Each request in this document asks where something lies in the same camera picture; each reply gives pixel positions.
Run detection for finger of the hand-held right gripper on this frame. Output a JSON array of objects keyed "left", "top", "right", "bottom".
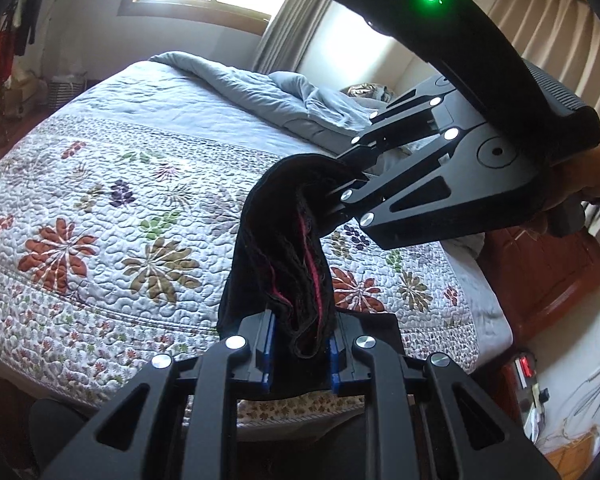
[
  {"left": 325, "top": 127, "right": 468, "bottom": 251},
  {"left": 336, "top": 74, "right": 461, "bottom": 181}
]

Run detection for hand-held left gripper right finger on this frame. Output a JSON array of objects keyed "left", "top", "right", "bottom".
[{"left": 327, "top": 312, "right": 561, "bottom": 480}]

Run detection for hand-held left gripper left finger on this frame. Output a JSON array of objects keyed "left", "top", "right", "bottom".
[{"left": 45, "top": 312, "right": 276, "bottom": 480}]

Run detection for black pants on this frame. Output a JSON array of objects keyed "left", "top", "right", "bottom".
[{"left": 217, "top": 155, "right": 366, "bottom": 401}]

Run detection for person's right hand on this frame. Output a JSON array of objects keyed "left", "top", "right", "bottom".
[{"left": 550, "top": 132, "right": 600, "bottom": 203}]

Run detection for patterned pillow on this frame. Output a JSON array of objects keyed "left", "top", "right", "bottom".
[{"left": 347, "top": 82, "right": 396, "bottom": 106}]

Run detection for beige pleated curtain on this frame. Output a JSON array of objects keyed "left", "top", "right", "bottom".
[{"left": 485, "top": 0, "right": 600, "bottom": 136}]

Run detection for grey window curtain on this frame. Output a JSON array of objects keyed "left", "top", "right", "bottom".
[{"left": 252, "top": 0, "right": 346, "bottom": 78}]

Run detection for grey bed sheet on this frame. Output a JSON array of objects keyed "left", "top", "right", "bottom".
[{"left": 440, "top": 240, "right": 513, "bottom": 351}]

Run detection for grey duvet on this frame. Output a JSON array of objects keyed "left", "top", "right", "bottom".
[{"left": 150, "top": 51, "right": 431, "bottom": 171}]

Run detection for wooden nightstand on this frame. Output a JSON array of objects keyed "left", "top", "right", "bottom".
[{"left": 497, "top": 347, "right": 548, "bottom": 441}]

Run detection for wooden bed headboard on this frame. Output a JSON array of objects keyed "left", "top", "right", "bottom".
[{"left": 477, "top": 0, "right": 600, "bottom": 348}]

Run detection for white power strip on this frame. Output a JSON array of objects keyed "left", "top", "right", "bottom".
[{"left": 522, "top": 382, "right": 553, "bottom": 436}]

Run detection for floral quilted bedspread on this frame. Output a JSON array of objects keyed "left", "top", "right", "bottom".
[{"left": 0, "top": 60, "right": 481, "bottom": 426}]

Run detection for striped laundry basket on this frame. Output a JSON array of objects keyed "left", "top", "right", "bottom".
[{"left": 46, "top": 72, "right": 88, "bottom": 111}]

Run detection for cardboard box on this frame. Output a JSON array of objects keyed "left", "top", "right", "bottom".
[{"left": 2, "top": 72, "right": 48, "bottom": 118}]

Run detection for black hanging garment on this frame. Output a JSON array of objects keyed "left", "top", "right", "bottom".
[{"left": 15, "top": 0, "right": 53, "bottom": 56}]

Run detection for wooden coat rack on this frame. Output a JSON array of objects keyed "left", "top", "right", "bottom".
[{"left": 0, "top": 0, "right": 56, "bottom": 91}]

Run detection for white cable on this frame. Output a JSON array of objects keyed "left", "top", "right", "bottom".
[{"left": 545, "top": 365, "right": 600, "bottom": 441}]

